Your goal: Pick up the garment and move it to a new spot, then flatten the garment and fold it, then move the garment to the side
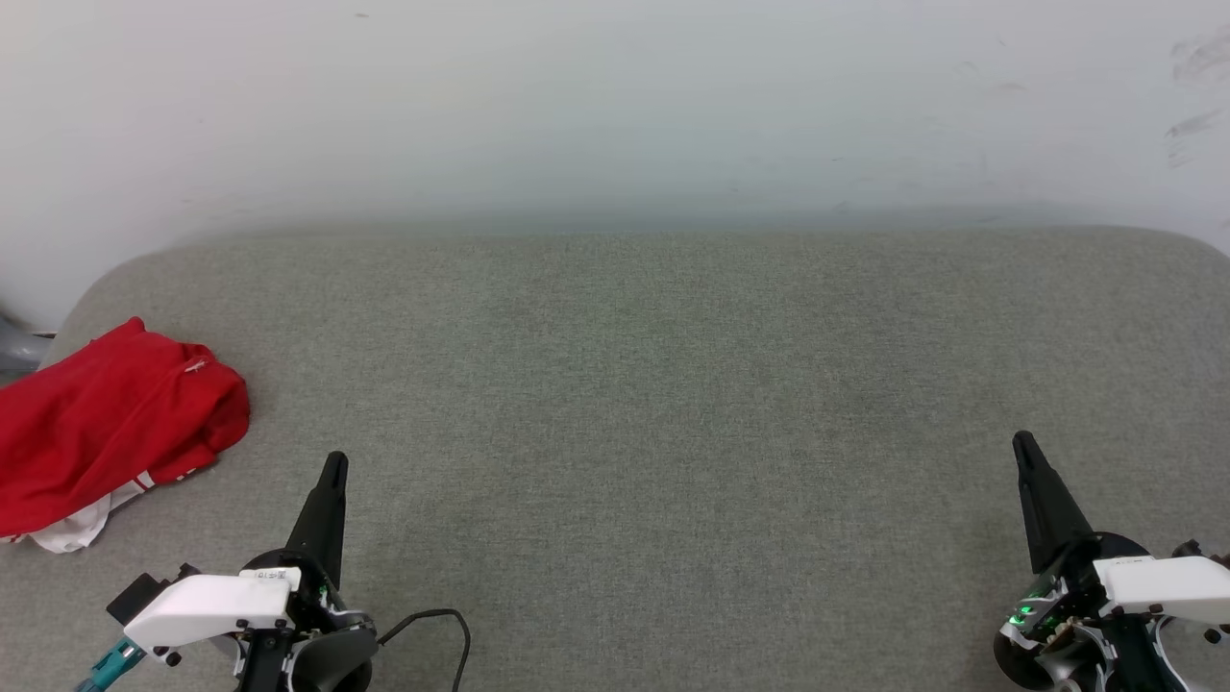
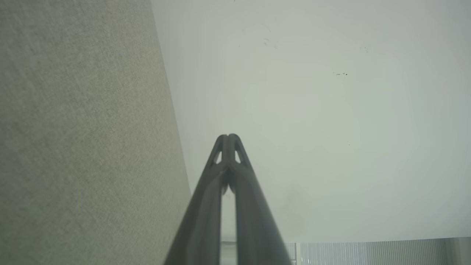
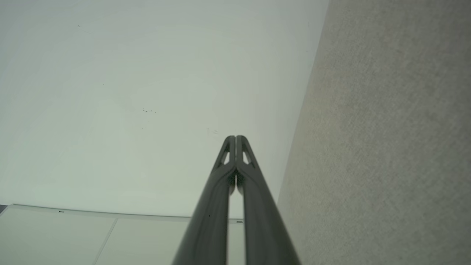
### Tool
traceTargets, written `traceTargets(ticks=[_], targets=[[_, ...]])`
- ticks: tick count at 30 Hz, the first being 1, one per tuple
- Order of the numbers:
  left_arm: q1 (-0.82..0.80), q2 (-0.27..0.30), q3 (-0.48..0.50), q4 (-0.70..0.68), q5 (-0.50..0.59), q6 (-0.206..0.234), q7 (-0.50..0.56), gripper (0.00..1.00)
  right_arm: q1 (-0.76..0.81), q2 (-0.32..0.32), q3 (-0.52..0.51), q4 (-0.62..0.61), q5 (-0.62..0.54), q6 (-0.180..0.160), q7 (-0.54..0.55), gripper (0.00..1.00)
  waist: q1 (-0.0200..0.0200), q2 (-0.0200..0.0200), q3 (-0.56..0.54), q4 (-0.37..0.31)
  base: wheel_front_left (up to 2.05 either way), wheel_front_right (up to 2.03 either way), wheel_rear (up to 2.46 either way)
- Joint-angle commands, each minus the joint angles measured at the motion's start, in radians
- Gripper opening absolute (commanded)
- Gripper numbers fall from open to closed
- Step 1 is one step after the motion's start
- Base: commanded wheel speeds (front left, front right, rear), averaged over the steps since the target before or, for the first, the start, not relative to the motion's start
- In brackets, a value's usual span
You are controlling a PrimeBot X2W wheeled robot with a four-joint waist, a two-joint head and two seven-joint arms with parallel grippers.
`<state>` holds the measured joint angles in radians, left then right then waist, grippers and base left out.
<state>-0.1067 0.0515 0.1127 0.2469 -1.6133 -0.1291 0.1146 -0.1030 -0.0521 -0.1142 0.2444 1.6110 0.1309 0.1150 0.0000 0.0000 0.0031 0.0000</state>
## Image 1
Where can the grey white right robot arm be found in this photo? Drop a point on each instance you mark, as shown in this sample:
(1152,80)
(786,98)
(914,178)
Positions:
(1086,668)

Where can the red shirt with white trim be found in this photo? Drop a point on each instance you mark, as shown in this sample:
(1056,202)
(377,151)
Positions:
(106,423)

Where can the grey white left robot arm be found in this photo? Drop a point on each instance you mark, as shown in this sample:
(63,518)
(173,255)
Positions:
(332,663)

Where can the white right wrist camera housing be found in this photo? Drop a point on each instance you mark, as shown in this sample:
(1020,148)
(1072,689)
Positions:
(1168,584)

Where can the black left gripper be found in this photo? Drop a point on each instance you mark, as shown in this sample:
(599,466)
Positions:
(322,605)

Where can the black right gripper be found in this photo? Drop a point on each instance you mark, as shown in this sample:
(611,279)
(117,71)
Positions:
(1067,596)

